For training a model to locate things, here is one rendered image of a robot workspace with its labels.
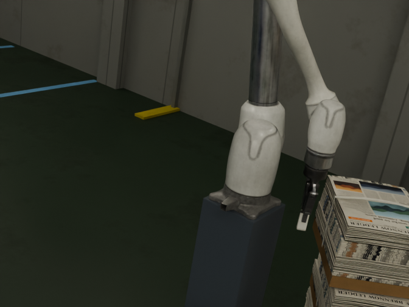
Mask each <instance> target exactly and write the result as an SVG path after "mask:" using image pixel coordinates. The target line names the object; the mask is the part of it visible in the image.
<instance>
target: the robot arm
mask: <svg viewBox="0 0 409 307"><path fill-rule="evenodd" d="M282 34H283V35H284V37H285V40H286V42H287V44H288V46H289V48H290V50H291V52H292V54H293V56H294V58H295V60H296V62H297V64H298V66H299V68H300V70H301V72H302V74H303V76H304V79H305V81H306V85H307V89H308V93H309V96H308V99H307V100H306V109H307V115H308V120H309V121H310V123H309V128H308V136H307V137H308V144H307V148H306V154H305V157H304V162H305V166H304V171H303V173H304V175H305V176H306V184H305V188H304V194H303V197H302V203H301V205H302V207H301V210H300V214H299V219H298V223H297V226H296V229H297V230H302V231H305V230H306V227H307V223H308V220H309V215H311V213H312V210H313V206H314V204H315V200H316V198H317V196H318V193H317V190H318V189H319V186H320V184H318V182H319V181H320V180H325V179H326V177H327V172H328V169H329V168H331V167H332V162H333V160H334V156H335V151H336V149H337V147H338V146H339V144H340V141H341V138H342V136H343V131H344V126H345V122H346V112H345V107H344V105H343V104H342V103H340V102H339V100H338V99H337V97H336V94H335V93H334V92H332V91H330V90H328V88H327V87H326V85H325V83H324V80H323V78H322V76H321V73H320V70H319V69H318V65H317V63H316V61H315V57H314V56H313V52H312V50H311V48H310V44H309V42H308V39H307V37H306V34H305V31H304V29H303V26H302V22H301V19H300V16H299V11H298V5H297V0H254V4H253V26H252V39H251V63H250V85H249V98H248V100H247V101H246V102H245V103H244V104H243V105H242V106H241V110H240V119H239V128H238V129H237V131H236V132H235V134H234V136H233V139H232V143H231V148H230V151H229V156H228V163H227V168H226V179H225V184H224V187H223V189H221V190H219V191H217V192H212V193H210V195H209V199H210V200H212V201H215V202H218V203H221V204H220V209H221V210H223V211H229V210H234V211H236V212H238V213H240V214H242V215H244V216H245V217H247V218H248V219H251V220H255V219H257V217H258V216H260V215H261V214H263V213H265V212H266V211H268V210H270V209H272V208H274V207H276V206H280V205H281V200H280V199H279V198H276V197H273V196H271V190H272V187H273V183H274V180H275V177H276V173H277V170H278V166H279V160H280V156H281V151H282V148H283V145H284V138H285V109H284V107H283V106H282V104H281V103H280V102H279V101H278V92H279V75H280V66H281V49H282Z"/></svg>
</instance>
